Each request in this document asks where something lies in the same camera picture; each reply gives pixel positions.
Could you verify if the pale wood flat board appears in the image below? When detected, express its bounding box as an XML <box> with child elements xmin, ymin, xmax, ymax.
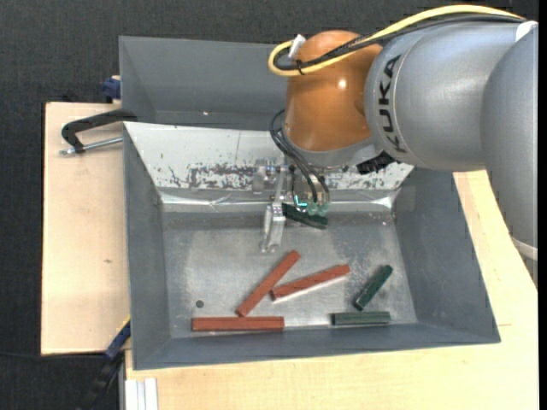
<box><xmin>40</xmin><ymin>102</ymin><xmax>132</xmax><ymax>356</ymax></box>

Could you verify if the red-brown flat block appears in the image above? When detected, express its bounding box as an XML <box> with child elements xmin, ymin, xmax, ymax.
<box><xmin>268</xmin><ymin>264</ymin><xmax>352</xmax><ymax>305</ymax></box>
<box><xmin>191</xmin><ymin>315</ymin><xmax>285</xmax><ymax>333</ymax></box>
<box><xmin>235</xmin><ymin>249</ymin><xmax>302</xmax><ymax>318</ymax></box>

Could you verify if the dark green flat block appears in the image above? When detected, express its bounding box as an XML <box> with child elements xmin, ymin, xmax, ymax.
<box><xmin>330</xmin><ymin>311</ymin><xmax>391</xmax><ymax>327</ymax></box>
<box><xmin>353</xmin><ymin>264</ymin><xmax>394</xmax><ymax>312</ymax></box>

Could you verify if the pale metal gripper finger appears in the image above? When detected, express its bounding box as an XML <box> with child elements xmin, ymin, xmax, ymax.
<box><xmin>271</xmin><ymin>204</ymin><xmax>286</xmax><ymax>248</ymax></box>
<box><xmin>259</xmin><ymin>205</ymin><xmax>275</xmax><ymax>254</ymax></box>

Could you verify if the grey metal bin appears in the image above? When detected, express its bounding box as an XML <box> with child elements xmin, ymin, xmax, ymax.
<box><xmin>118</xmin><ymin>35</ymin><xmax>502</xmax><ymax>371</ymax></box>

